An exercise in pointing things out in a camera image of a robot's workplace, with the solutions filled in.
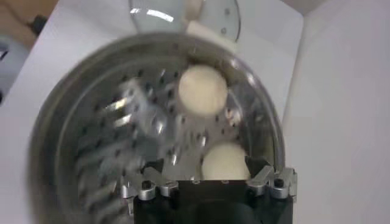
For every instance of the stainless steel steamer basket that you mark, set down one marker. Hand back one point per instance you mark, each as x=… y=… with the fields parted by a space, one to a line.
x=106 y=137

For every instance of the white steamed baozi bun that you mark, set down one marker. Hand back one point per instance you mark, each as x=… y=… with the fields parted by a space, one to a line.
x=225 y=161
x=202 y=89

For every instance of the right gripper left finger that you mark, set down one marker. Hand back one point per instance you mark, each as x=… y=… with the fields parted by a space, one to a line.
x=158 y=179

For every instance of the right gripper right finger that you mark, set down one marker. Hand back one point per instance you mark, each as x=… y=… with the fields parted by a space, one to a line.
x=262 y=178

